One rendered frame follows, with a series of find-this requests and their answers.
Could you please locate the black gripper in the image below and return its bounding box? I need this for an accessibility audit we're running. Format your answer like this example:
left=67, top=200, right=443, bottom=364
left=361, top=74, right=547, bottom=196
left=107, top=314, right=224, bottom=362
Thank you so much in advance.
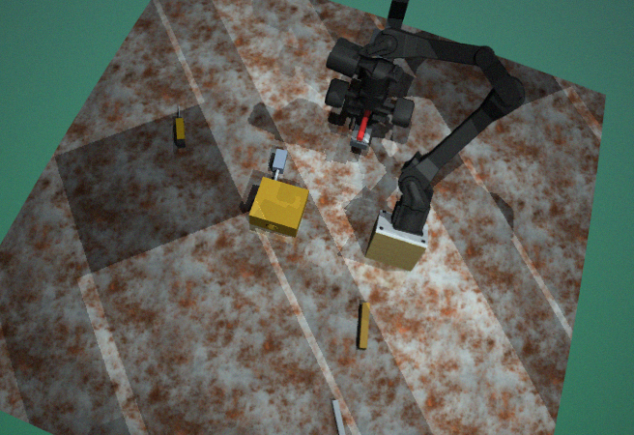
left=325, top=78, right=415, bottom=129

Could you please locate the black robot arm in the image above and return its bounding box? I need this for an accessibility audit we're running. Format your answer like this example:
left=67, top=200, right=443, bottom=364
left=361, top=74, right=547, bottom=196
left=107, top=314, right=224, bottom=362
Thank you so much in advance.
left=326, top=27, right=525, bottom=237

